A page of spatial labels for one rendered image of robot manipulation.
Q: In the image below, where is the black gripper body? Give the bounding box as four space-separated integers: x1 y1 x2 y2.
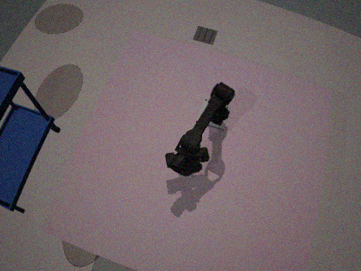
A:
165 147 209 169

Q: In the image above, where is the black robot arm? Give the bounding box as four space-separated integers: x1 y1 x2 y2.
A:
168 82 235 174

